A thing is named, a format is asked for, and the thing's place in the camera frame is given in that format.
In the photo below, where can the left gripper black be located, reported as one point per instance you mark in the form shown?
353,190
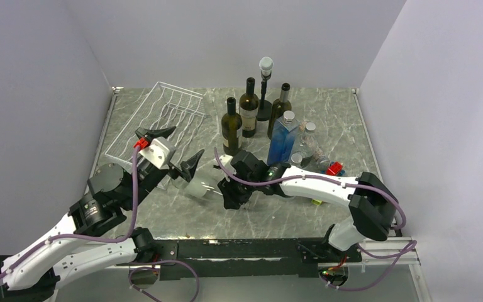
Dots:
189,166

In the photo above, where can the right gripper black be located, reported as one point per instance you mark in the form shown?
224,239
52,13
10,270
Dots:
232,199

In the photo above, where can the dark green wine bottle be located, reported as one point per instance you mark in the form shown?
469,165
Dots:
231,124

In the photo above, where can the wine bottle with cream label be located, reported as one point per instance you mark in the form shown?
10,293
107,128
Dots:
248,109

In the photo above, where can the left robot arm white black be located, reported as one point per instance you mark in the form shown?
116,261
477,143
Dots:
100,229

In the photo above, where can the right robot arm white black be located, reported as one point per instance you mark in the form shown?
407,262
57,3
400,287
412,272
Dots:
370,204

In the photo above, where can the blue square glass bottle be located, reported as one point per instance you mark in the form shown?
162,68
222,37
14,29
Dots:
283,137

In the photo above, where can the olive wine bottle silver neck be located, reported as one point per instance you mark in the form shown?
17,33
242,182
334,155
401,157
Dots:
279,106

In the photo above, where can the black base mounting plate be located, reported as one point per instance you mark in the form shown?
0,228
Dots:
301,257

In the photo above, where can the black stand with white ball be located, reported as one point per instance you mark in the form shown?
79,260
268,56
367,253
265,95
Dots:
264,109

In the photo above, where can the small glass jar silver lid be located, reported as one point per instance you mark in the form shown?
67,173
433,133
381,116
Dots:
311,150

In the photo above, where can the colourful toy block figure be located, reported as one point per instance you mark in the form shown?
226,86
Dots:
334,169

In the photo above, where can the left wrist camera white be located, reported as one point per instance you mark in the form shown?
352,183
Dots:
159,153

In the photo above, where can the white wire wine rack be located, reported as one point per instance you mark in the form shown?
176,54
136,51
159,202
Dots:
161,106

